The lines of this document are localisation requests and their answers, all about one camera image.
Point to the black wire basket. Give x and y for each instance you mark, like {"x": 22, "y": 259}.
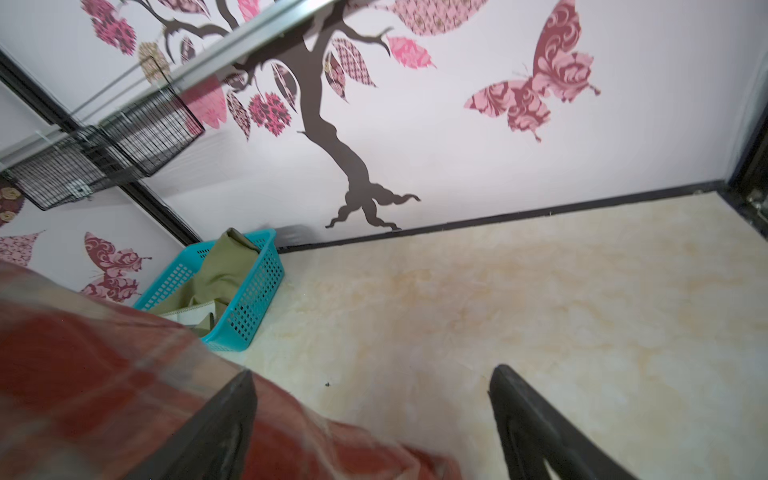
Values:
{"x": 131, "y": 144}

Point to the olive green skirt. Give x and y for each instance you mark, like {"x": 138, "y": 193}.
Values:
{"x": 219, "y": 278}

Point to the red plaid skirt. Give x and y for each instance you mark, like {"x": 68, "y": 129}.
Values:
{"x": 90, "y": 388}

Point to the white folded garment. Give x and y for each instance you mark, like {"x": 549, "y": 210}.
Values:
{"x": 193, "y": 316}

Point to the teal plastic basket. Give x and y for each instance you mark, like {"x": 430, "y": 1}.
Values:
{"x": 240, "y": 321}

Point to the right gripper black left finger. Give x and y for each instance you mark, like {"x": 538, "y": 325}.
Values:
{"x": 213, "y": 443}

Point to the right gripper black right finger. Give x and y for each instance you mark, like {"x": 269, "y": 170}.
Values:
{"x": 537, "y": 439}

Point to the aluminium rail back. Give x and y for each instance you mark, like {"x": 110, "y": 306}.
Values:
{"x": 251, "y": 37}

